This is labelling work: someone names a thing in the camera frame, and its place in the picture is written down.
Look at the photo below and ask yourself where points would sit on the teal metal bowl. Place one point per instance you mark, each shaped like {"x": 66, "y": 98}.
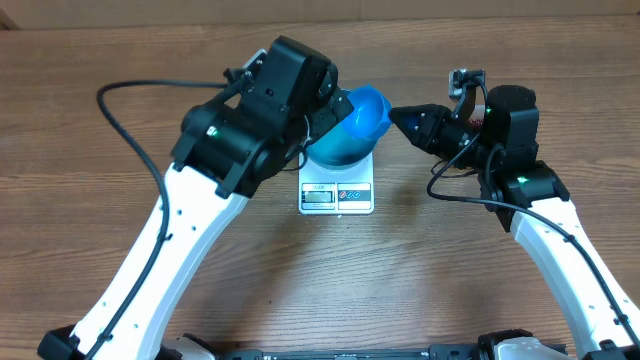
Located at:
{"x": 338, "y": 149}

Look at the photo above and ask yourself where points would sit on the blue plastic measuring scoop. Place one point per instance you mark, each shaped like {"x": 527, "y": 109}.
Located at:
{"x": 369, "y": 119}

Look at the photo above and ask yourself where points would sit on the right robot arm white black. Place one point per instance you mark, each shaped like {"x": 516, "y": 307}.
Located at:
{"x": 533, "y": 205}

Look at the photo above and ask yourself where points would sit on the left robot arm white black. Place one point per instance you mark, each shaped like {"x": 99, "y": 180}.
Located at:
{"x": 262, "y": 115}

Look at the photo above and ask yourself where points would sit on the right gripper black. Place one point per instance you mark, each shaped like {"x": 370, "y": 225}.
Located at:
{"x": 430, "y": 139}

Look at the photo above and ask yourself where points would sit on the white digital kitchen scale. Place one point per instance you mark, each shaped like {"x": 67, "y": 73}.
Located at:
{"x": 341, "y": 191}

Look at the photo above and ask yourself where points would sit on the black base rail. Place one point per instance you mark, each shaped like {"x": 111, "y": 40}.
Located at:
{"x": 345, "y": 354}

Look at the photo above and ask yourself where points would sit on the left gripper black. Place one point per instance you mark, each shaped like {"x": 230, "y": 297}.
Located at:
{"x": 325, "y": 118}

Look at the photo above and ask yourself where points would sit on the clear plastic container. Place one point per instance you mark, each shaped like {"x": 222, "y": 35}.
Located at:
{"x": 478, "y": 112}

